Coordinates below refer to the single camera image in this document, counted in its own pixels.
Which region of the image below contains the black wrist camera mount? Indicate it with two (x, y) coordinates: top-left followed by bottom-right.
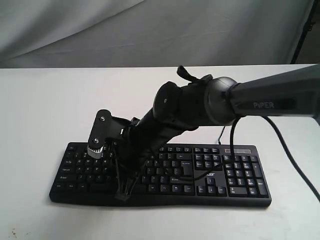
(87, 109), (140, 159)

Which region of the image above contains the black keyboard usb cable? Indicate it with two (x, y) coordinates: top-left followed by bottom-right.
(216, 124), (227, 146)

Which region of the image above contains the grey backdrop cloth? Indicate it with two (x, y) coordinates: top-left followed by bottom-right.
(0, 0), (313, 68)

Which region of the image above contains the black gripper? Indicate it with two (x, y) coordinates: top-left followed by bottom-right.
(114, 112), (198, 202)

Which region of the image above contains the black acer keyboard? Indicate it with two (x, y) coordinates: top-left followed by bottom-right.
(49, 142), (272, 208)

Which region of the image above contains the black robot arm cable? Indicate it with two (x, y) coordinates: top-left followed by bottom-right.
(174, 116), (320, 198)

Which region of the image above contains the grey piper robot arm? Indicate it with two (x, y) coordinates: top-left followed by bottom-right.
(116, 65), (320, 200)

